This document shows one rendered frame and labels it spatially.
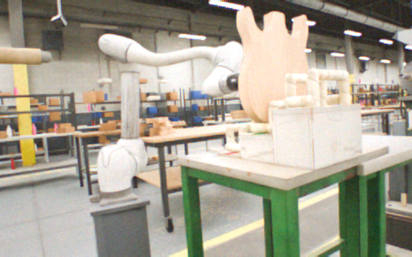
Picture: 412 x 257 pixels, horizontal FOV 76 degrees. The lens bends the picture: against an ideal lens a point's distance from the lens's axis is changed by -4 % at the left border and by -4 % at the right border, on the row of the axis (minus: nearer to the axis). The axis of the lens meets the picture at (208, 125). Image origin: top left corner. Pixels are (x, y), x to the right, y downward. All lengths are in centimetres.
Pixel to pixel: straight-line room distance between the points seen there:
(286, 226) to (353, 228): 44
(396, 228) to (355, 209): 140
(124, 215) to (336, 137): 100
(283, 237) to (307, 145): 25
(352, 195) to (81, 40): 1177
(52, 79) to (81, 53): 153
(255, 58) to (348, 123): 36
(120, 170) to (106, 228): 28
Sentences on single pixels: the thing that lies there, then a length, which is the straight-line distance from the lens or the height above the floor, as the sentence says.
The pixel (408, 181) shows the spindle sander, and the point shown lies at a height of 47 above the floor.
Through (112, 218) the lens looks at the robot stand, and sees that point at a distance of 140.
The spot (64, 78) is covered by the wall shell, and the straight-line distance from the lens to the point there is 1187.
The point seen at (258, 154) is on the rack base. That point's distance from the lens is 94.
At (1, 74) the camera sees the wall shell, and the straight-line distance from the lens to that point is 1180.
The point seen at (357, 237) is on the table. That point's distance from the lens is 118.
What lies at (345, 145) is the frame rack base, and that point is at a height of 98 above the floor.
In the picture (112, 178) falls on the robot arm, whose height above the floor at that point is 82.
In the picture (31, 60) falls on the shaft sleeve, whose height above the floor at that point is 124.
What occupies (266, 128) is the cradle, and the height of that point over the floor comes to 104.
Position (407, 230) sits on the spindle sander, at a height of 15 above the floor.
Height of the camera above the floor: 111
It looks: 3 degrees down
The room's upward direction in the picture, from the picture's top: 4 degrees counter-clockwise
